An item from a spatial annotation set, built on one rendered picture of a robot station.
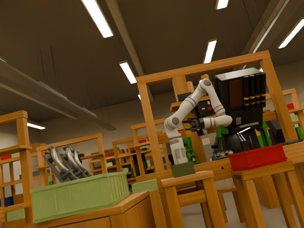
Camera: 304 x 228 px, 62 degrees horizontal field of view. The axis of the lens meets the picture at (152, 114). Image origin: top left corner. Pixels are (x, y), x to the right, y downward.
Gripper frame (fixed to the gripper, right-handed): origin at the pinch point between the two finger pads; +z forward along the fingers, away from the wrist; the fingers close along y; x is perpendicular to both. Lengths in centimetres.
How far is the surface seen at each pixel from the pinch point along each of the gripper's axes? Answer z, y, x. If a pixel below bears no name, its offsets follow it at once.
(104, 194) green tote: 52, 60, -5
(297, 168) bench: -119, -25, 84
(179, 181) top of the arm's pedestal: 10.6, 42.1, 11.0
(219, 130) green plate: -37, -28, 28
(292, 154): -82, 9, 31
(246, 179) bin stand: -33, 39, 20
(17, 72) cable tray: 257, -314, 63
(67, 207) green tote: 72, 62, -1
